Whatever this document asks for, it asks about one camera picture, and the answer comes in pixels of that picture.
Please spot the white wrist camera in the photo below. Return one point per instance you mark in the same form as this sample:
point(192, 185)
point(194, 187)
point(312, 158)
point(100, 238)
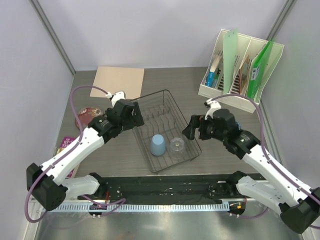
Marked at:
point(120, 95)
point(212, 106)

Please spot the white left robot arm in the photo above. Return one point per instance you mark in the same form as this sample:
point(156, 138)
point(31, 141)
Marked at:
point(49, 183)

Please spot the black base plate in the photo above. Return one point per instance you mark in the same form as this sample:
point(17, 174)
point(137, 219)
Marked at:
point(170, 189)

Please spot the white file organizer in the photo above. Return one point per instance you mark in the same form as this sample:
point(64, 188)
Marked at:
point(236, 60)

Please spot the dark green folder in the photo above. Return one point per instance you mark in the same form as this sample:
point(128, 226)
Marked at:
point(257, 69)

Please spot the light green folder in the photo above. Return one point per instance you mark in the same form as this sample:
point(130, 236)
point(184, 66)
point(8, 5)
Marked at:
point(230, 41)

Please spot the blue patterned bowl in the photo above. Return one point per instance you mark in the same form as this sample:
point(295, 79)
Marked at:
point(238, 125)

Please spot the brown picture book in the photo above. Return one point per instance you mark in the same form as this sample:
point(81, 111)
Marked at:
point(243, 73)

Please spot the red floral plate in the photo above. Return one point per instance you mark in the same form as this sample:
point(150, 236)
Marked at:
point(87, 114)

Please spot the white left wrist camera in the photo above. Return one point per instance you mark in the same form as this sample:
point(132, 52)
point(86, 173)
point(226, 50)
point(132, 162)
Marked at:
point(120, 95)

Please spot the clear glass cup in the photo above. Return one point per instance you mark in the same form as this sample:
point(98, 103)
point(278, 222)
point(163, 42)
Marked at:
point(177, 148)

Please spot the black wire dish rack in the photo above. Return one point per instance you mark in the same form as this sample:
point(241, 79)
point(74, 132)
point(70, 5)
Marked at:
point(162, 115)

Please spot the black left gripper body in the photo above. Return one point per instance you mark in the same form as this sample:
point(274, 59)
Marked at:
point(127, 123)

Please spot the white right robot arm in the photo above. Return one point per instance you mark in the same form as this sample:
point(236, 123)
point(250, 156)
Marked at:
point(297, 204)

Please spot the beige cutting board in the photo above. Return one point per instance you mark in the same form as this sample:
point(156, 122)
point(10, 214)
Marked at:
point(115, 79)

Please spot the purple treehouse book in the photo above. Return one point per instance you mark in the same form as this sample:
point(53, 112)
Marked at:
point(67, 140)

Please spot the light blue plastic cup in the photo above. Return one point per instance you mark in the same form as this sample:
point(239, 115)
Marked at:
point(157, 145)

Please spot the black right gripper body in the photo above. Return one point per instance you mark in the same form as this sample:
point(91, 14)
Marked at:
point(213, 132)

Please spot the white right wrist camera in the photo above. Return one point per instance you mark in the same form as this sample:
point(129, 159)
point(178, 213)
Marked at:
point(212, 106)

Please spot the white slotted cable duct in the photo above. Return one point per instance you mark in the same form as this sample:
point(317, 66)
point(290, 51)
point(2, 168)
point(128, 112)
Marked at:
point(137, 208)

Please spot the blue book in organizer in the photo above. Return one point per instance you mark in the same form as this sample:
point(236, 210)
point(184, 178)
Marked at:
point(212, 76)

